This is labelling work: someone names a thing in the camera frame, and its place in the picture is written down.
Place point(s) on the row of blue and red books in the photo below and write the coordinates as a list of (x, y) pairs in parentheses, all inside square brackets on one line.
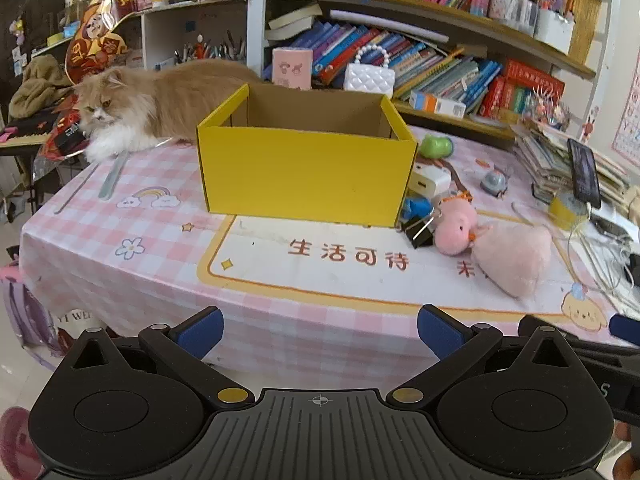
[(425, 65)]

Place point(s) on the orange snack bag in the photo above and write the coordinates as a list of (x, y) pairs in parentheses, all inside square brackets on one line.
[(97, 35)]

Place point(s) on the pens in cups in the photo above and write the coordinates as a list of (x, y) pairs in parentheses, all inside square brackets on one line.
[(210, 52)]

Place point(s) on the small grey toy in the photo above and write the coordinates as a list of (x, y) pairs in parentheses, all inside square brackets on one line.
[(494, 183)]

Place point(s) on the pink plush toy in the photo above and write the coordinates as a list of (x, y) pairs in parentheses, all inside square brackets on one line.
[(510, 255)]

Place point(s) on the purple bag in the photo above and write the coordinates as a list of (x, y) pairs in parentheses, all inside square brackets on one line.
[(30, 310)]

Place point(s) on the metal ruler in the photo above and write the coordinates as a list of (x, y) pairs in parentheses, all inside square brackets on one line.
[(112, 177)]

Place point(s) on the blue toy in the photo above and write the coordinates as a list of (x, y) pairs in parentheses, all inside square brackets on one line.
[(417, 206)]

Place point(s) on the red cartoon wall sticker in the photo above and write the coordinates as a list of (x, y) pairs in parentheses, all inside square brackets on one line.
[(590, 125)]

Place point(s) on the white charger plug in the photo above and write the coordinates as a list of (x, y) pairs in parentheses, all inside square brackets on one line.
[(430, 180)]

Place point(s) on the yellow cardboard box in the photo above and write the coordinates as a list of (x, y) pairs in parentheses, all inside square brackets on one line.
[(300, 175)]

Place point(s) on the thin metal rod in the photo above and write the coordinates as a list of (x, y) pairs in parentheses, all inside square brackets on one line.
[(75, 189)]

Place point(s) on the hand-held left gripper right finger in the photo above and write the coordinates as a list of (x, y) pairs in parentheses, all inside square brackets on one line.
[(440, 334)]

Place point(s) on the white shelf unit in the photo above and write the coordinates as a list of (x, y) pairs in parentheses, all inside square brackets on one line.
[(150, 35)]

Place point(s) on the black keyboard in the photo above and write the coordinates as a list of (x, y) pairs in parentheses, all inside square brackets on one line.
[(25, 132)]

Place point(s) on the wall poster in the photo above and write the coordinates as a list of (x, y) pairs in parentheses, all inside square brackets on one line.
[(627, 120)]

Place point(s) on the pile of flat-lying books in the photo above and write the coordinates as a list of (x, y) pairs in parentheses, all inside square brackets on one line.
[(292, 22)]

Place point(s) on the white pen box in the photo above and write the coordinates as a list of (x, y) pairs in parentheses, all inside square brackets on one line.
[(554, 32)]

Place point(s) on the small black box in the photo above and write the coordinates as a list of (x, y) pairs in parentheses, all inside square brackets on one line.
[(67, 139)]

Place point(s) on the orange and white carton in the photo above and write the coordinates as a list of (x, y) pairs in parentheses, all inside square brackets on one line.
[(437, 105)]

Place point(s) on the orange and white cat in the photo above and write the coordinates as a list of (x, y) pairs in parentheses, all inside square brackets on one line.
[(175, 100)]

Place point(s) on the green frog toy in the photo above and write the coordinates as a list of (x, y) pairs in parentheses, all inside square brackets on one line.
[(434, 146)]

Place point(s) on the wooden bookshelf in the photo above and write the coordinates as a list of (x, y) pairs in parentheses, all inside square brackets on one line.
[(400, 1)]

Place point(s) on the pink cartoon box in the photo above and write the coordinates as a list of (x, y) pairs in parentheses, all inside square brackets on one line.
[(292, 69)]

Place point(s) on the black smartphone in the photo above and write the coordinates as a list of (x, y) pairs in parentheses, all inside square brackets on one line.
[(584, 172)]

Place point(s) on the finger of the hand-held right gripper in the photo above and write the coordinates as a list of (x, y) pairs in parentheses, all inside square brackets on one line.
[(625, 331), (526, 324)]

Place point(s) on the brown cloth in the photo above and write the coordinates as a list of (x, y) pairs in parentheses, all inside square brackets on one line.
[(40, 85)]

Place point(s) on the white rolled paper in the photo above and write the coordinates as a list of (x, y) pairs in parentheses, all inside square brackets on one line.
[(390, 25)]

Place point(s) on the colourful figurine ornament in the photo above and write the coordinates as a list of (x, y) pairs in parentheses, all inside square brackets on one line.
[(552, 110)]

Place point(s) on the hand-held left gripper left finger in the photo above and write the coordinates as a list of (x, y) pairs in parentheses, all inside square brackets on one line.
[(200, 334)]

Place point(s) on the stack of books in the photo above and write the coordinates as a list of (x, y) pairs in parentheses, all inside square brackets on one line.
[(545, 155)]

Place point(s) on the yellow tape roll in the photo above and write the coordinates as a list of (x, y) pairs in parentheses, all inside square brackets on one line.
[(567, 212)]

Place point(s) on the black binder clip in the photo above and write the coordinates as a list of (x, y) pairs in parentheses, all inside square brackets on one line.
[(419, 232)]

